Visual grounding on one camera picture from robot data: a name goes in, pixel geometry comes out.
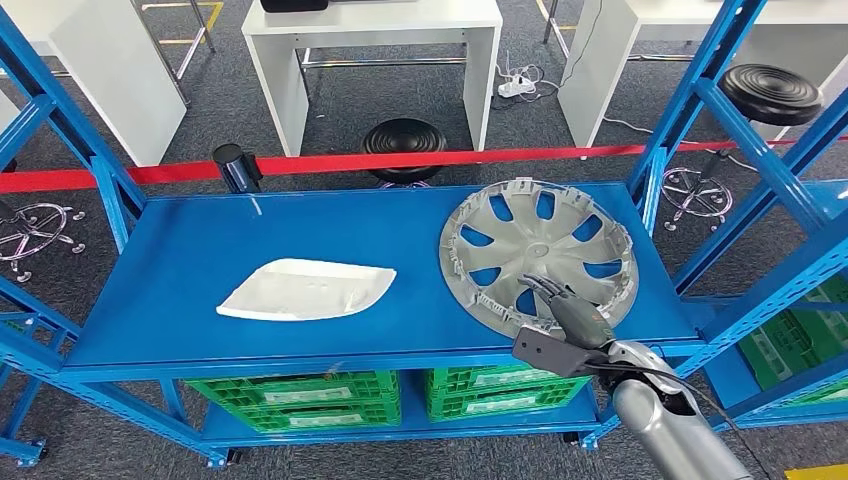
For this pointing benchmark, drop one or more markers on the black round stool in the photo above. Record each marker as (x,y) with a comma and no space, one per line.
(772,93)
(404,146)

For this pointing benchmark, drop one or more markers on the chrome star stool base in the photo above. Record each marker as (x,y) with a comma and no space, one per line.
(30,232)

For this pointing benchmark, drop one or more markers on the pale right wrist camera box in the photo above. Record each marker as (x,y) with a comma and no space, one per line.
(553,354)

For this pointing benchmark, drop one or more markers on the red barrier belt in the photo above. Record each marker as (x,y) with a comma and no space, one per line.
(397,161)

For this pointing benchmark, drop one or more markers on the black stanchion post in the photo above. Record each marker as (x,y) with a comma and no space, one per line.
(235,169)

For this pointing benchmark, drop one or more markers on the grey plastic wheel hubcap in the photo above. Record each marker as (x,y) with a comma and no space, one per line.
(510,255)

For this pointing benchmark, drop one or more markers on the black device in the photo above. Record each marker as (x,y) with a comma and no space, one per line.
(295,5)

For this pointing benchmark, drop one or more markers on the steel table frame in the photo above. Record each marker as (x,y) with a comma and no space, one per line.
(204,26)
(384,63)
(662,57)

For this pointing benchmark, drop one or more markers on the white power strip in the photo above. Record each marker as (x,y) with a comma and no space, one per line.
(517,86)

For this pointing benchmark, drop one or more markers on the white plastic panel part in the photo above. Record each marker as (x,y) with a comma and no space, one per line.
(305,291)

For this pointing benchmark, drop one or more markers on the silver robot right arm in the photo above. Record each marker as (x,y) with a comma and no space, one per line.
(662,424)

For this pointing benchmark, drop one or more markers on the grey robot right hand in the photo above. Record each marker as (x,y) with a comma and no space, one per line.
(583,324)

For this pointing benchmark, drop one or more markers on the white desk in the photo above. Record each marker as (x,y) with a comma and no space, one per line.
(112,79)
(371,16)
(596,79)

